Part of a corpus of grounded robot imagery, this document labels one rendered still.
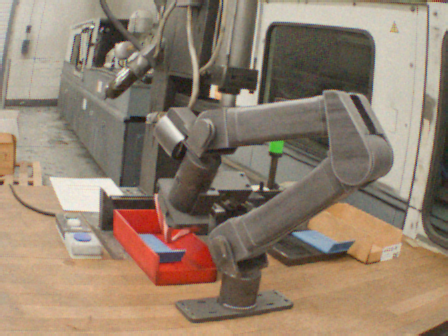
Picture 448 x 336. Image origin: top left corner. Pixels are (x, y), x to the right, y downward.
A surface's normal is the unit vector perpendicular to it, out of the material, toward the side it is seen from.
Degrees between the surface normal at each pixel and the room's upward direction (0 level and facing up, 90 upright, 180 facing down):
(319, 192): 98
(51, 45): 90
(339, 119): 90
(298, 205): 92
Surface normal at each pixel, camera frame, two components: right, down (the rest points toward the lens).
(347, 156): -0.66, 0.07
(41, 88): 0.42, 0.25
